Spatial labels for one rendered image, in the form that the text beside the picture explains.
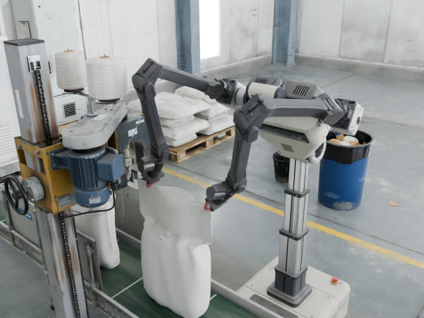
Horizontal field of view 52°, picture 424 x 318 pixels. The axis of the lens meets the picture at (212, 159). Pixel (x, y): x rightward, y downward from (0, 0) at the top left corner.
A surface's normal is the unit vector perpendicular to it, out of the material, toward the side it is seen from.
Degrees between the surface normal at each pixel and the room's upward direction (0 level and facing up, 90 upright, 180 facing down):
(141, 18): 90
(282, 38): 90
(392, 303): 0
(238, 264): 0
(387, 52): 90
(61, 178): 90
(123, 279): 0
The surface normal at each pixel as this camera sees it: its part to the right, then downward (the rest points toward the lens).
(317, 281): -0.01, -0.92
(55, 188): 0.77, 0.25
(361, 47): -0.65, 0.30
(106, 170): -0.28, 0.38
